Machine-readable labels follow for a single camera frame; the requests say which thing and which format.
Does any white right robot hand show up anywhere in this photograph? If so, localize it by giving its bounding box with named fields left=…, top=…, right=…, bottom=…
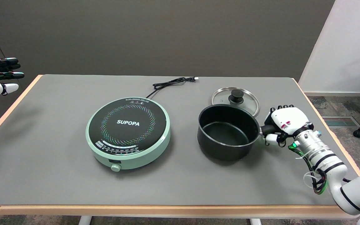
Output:
left=263, top=105, right=314, bottom=147

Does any black soup pot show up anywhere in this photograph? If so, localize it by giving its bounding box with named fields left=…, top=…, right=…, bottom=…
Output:
left=197, top=104, right=277, bottom=162

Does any glass pot lid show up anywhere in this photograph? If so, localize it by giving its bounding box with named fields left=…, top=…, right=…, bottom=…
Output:
left=211, top=87, right=260, bottom=117

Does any floor vent grille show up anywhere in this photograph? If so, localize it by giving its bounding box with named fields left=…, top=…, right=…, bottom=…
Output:
left=321, top=116, right=360, bottom=128

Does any green SUPOPA induction cooker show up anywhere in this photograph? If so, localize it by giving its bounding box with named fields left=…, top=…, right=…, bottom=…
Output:
left=86, top=97, right=171, bottom=173

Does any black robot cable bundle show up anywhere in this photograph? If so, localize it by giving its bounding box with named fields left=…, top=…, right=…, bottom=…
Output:
left=288, top=142, right=352, bottom=195

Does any black power cord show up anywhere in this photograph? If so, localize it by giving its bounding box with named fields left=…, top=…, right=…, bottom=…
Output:
left=146, top=77, right=199, bottom=98

